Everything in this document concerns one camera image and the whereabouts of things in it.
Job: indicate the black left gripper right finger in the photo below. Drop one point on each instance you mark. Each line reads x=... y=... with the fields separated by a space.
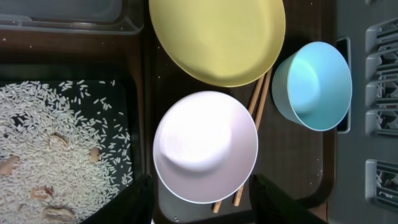
x=271 y=205

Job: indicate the dark brown serving tray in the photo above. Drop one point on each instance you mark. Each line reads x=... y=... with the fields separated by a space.
x=297 y=159

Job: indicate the pile of rice scraps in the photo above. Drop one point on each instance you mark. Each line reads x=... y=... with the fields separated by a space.
x=53 y=149

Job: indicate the yellow plate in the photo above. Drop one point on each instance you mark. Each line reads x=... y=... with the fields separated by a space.
x=224 y=43

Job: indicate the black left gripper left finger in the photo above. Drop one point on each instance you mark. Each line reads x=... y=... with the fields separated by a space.
x=134 y=205

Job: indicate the white bowl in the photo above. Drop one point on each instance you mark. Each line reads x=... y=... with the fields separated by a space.
x=205 y=147

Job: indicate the black waste tray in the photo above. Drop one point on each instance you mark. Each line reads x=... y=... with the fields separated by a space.
x=130 y=93

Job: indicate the clear plastic waste bin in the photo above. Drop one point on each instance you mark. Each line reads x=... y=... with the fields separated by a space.
x=113 y=17

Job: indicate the grey dishwasher rack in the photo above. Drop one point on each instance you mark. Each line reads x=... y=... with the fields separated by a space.
x=366 y=164

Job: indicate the wooden chopstick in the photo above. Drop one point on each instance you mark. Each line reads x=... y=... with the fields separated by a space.
x=216 y=206
x=262 y=98

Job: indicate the light blue bowl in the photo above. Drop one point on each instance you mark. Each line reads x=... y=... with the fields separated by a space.
x=313 y=87

